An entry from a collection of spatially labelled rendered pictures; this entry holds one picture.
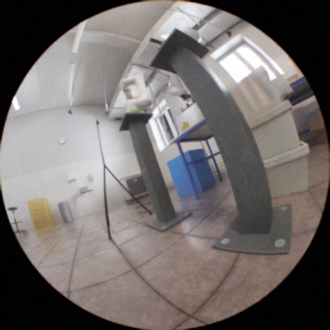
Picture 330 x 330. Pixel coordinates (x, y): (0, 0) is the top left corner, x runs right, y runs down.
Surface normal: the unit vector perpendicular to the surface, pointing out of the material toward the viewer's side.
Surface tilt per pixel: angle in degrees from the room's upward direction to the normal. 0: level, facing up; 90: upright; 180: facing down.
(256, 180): 90
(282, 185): 96
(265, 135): 96
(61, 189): 90
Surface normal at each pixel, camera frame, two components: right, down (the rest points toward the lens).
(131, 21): 0.33, 0.94
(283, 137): -0.78, 0.32
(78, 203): 0.57, -0.30
